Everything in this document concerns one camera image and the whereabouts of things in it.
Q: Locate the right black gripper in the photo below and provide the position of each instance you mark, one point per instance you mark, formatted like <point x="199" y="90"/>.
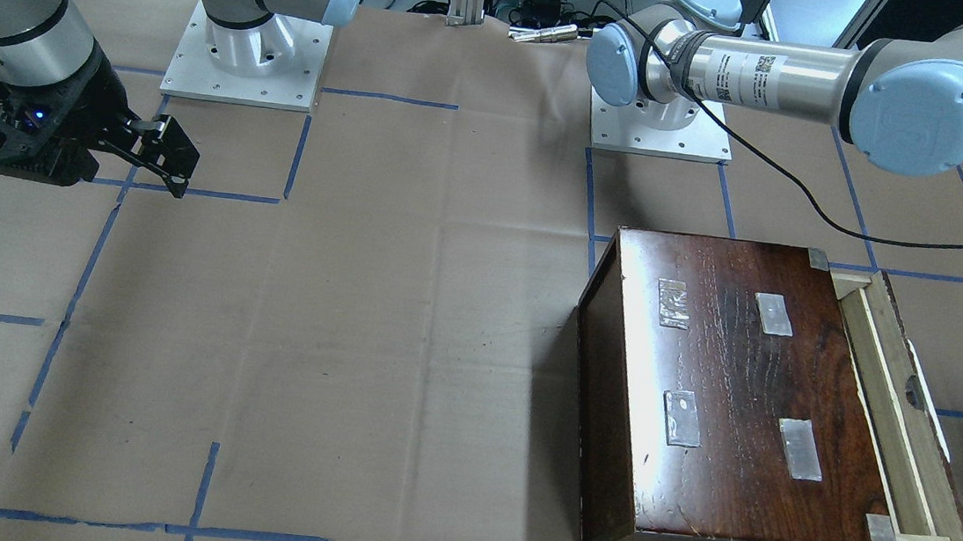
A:
<point x="93" y="102"/>

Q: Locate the light wooden drawer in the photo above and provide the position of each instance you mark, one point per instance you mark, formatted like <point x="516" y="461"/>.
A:
<point x="921" y="496"/>

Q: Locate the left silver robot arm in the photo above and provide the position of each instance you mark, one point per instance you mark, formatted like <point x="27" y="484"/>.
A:
<point x="900" y="102"/>

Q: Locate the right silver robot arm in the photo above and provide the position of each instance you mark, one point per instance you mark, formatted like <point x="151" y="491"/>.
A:
<point x="45" y="41"/>

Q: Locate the dark wooden drawer cabinet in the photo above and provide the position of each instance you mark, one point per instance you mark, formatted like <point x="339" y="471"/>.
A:
<point x="718" y="398"/>

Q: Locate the metal tool on desk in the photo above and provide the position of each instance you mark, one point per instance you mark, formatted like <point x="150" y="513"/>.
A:
<point x="549" y="35"/>

